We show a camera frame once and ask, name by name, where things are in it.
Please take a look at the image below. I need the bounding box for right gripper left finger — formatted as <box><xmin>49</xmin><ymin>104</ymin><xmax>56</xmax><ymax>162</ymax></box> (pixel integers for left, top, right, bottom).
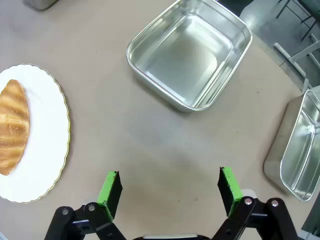
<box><xmin>44</xmin><ymin>170</ymin><xmax>127</xmax><ymax>240</ymax></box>

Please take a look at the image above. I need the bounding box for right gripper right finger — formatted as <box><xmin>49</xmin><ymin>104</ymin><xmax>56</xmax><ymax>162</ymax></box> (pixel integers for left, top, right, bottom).
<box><xmin>211</xmin><ymin>166</ymin><xmax>300</xmax><ymax>240</ymax></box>

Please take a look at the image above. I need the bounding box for golden croissant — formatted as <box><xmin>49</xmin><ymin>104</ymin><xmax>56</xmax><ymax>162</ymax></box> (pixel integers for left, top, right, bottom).
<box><xmin>0</xmin><ymin>79</ymin><xmax>31</xmax><ymax>176</ymax></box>

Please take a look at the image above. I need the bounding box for rectangular steel container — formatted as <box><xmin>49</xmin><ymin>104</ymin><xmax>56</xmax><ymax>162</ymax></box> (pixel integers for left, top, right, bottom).
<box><xmin>262</xmin><ymin>86</ymin><xmax>320</xmax><ymax>202</ymax></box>
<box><xmin>126</xmin><ymin>0</ymin><xmax>253</xmax><ymax>113</ymax></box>

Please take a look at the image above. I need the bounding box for white scalloped plate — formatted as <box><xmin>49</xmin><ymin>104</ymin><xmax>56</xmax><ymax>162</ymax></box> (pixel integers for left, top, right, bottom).
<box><xmin>0</xmin><ymin>63</ymin><xmax>71</xmax><ymax>204</ymax></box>

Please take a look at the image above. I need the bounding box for white table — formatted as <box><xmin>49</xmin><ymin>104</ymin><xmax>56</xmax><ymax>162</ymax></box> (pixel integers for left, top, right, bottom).
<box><xmin>273</xmin><ymin>39</ymin><xmax>320</xmax><ymax>94</ymax></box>

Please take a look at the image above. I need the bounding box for black folding chair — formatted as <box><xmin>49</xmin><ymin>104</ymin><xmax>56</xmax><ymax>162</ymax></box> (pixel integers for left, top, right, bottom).
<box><xmin>275</xmin><ymin>0</ymin><xmax>320</xmax><ymax>41</ymax></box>

